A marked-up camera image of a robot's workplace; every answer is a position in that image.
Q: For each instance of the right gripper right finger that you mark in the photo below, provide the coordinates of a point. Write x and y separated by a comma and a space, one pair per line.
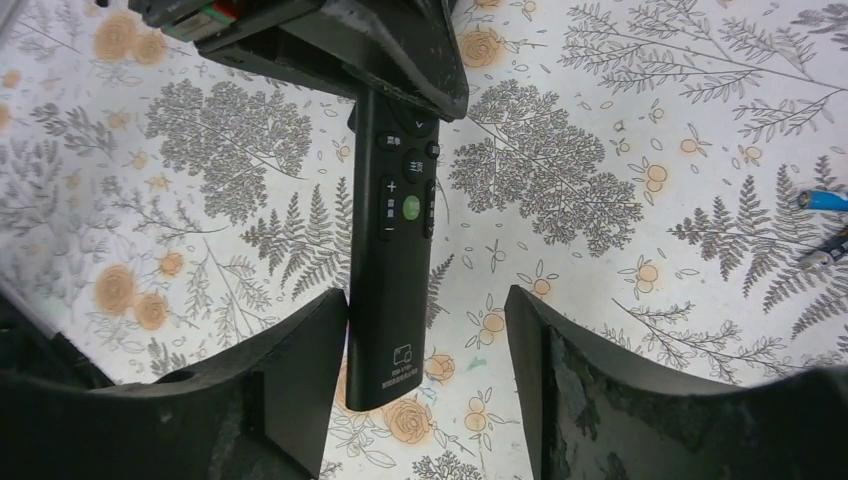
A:
592, 409

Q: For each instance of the floral table mat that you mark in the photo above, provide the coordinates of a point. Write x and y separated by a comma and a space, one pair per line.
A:
631, 162

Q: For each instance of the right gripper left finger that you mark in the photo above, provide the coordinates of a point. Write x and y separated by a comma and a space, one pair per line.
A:
257, 410

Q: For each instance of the black remote control with buttons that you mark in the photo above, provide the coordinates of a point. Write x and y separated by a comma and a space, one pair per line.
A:
394, 209

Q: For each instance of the dark blue battery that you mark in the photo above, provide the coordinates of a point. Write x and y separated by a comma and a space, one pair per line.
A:
831, 251

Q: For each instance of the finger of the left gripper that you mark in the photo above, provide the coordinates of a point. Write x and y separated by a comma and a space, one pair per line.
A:
406, 50

